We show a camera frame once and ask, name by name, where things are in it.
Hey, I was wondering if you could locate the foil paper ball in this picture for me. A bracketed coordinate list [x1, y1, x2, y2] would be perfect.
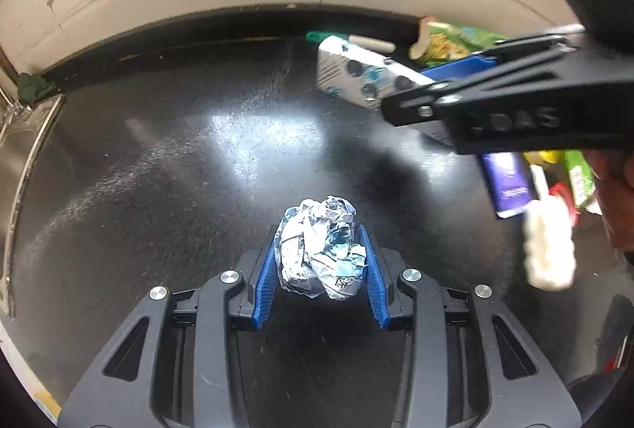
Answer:
[273, 196, 367, 301]

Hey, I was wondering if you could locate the white dotted snack bag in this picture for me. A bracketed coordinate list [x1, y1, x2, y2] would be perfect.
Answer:
[317, 36, 434, 110]

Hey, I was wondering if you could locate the person's right hand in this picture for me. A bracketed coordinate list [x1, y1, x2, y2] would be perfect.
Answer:
[582, 149, 634, 260]

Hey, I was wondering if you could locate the green snack bag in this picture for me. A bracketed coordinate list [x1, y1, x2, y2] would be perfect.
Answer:
[409, 16, 507, 66]

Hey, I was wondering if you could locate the blue purple packet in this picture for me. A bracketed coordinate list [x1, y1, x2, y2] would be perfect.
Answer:
[478, 152, 537, 219]

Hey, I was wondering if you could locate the green and white marker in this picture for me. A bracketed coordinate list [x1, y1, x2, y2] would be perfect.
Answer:
[305, 31, 397, 54]

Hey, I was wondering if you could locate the stainless steel sink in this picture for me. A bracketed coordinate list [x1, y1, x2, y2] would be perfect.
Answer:
[1, 94, 65, 317]

